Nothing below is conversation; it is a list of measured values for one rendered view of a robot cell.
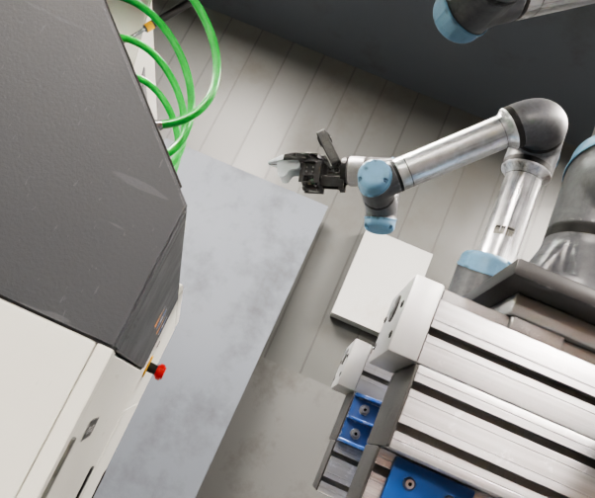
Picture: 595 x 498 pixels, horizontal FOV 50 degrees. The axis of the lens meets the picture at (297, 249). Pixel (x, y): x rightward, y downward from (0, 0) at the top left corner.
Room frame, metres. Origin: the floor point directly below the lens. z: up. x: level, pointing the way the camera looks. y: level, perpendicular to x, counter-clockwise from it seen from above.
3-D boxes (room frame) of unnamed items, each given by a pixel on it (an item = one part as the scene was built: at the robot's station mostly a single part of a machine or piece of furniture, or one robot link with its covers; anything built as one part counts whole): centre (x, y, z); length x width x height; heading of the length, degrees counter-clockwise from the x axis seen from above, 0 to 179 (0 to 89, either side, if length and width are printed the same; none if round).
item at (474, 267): (1.20, -0.37, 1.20); 0.13 x 0.12 x 0.14; 159
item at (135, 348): (0.97, 0.17, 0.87); 0.62 x 0.04 x 0.16; 5
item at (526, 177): (1.32, -0.41, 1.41); 0.15 x 0.12 x 0.55; 159
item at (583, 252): (0.70, -0.33, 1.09); 0.15 x 0.15 x 0.10
